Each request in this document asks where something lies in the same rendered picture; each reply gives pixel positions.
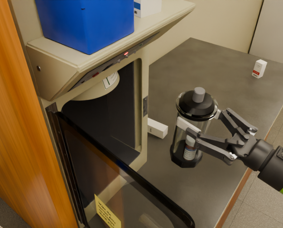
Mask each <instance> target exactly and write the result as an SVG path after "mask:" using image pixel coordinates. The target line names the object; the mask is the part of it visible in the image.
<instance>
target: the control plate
mask: <svg viewBox="0 0 283 228"><path fill-rule="evenodd" d="M158 33H159V32H158ZM158 33H156V34H155V35H153V36H151V37H149V38H148V39H146V40H144V41H142V42H140V43H139V44H137V45H135V46H133V47H132V48H130V49H128V50H126V51H125V52H123V53H121V54H120V55H118V56H116V57H114V58H112V59H110V60H109V61H107V62H105V63H103V64H102V65H100V66H98V67H97V68H95V69H93V70H91V71H90V72H88V73H86V74H85V75H84V76H83V77H82V78H81V79H80V80H79V81H78V82H77V83H76V84H75V85H74V86H73V87H72V88H71V89H70V90H69V91H71V90H73V89H74V88H76V87H78V86H79V85H81V84H82V83H81V82H82V81H84V80H85V81H84V82H86V81H88V80H89V79H91V78H93V77H92V76H93V75H94V74H96V73H97V72H99V73H101V72H102V71H103V70H104V69H105V68H106V67H107V66H109V65H110V64H112V63H113V65H115V64H116V63H118V62H117V61H118V60H120V61H122V60H123V59H125V58H126V57H125V56H127V55H128V56H130V55H131V54H133V53H132V52H133V51H135V50H136V51H138V50H139V49H140V48H141V47H143V46H144V45H145V44H146V43H147V42H148V41H150V40H151V39H152V38H153V37H154V36H156V35H157V34H158ZM140 44H142V45H141V46H139V45H140ZM136 51H135V52H136ZM126 52H128V53H127V54H126V55H124V54H125V53H126ZM113 65H112V66H113ZM110 67H111V66H110ZM80 83H81V84H80ZM69 91H68V92H69Z"/></svg>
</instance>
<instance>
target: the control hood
mask: <svg viewBox="0 0 283 228"><path fill-rule="evenodd" d="M195 7H196V4H195V3H193V2H189V1H184V0H162V8H161V12H159V13H156V14H152V15H149V16H146V17H143V18H140V17H137V16H135V15H134V32H133V33H131V34H129V35H127V36H126V37H124V38H122V39H120V40H118V41H116V42H114V43H112V44H110V45H108V46H106V47H104V48H102V49H100V50H99V51H97V52H95V53H93V54H91V55H88V54H85V53H83V52H80V51H78V50H76V49H73V48H71V47H68V46H66V45H63V44H61V43H58V42H55V41H53V40H51V39H48V38H46V37H44V36H42V37H40V38H37V39H35V40H32V41H30V42H27V44H26V48H27V52H28V55H29V59H30V62H31V65H32V68H33V72H34V75H35V79H36V82H37V85H38V89H39V92H40V95H41V97H42V98H44V99H45V100H47V101H51V102H52V101H54V100H55V99H57V98H59V97H60V96H62V95H64V94H65V93H67V92H68V91H69V90H70V89H71V88H72V87H73V86H74V85H75V84H76V83H77V82H78V81H79V80H80V79H81V78H82V77H83V76H84V75H85V74H86V73H88V72H90V71H91V70H93V69H95V68H97V67H98V66H100V65H102V64H103V63H105V62H107V61H109V60H110V59H112V58H114V57H116V56H118V55H120V54H121V53H123V52H125V51H126V50H128V49H130V48H132V47H133V46H135V45H137V44H139V43H140V42H142V41H144V40H146V39H148V38H149V37H151V36H153V35H155V34H156V33H158V32H159V33H158V34H157V35H156V36H154V37H153V38H152V39H151V40H150V41H148V42H147V43H146V44H145V45H144V46H143V47H145V46H147V45H148V44H150V43H151V42H153V41H155V40H157V39H158V38H160V37H161V36H162V35H163V34H165V33H166V32H167V31H168V30H169V29H171V28H172V27H173V26H174V25H176V24H177V23H178V22H179V21H181V20H182V19H183V18H185V17H186V16H187V15H188V14H190V13H191V12H192V11H193V10H194V9H195ZM143 47H141V48H140V49H142V48H143ZM140 49H139V50H140Z"/></svg>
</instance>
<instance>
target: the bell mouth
mask: <svg viewBox="0 0 283 228"><path fill-rule="evenodd" d="M119 80H120V76H119V74H118V72H117V71H116V72H115V73H113V74H111V75H110V76H108V77H107V78H105V79H103V80H102V81H100V82H98V83H97V84H95V85H94V86H92V87H91V88H89V89H87V90H86V91H84V92H82V93H81V94H79V95H78V96H76V97H74V98H73V99H71V100H91V99H95V98H98V97H101V96H104V95H106V94H108V93H109V92H111V91H112V90H113V89H115V87H116V86H117V85H118V83H119Z"/></svg>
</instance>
